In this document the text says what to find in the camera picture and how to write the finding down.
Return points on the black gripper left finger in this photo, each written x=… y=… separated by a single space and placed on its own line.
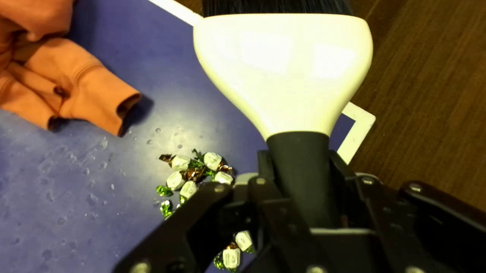
x=196 y=232

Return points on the white and black brush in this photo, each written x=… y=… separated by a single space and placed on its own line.
x=290 y=67

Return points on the pile of candies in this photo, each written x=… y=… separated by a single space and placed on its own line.
x=185 y=178

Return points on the orange cloth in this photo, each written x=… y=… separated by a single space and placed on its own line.
x=47 y=78

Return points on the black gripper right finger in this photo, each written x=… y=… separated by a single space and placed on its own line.
x=422 y=229

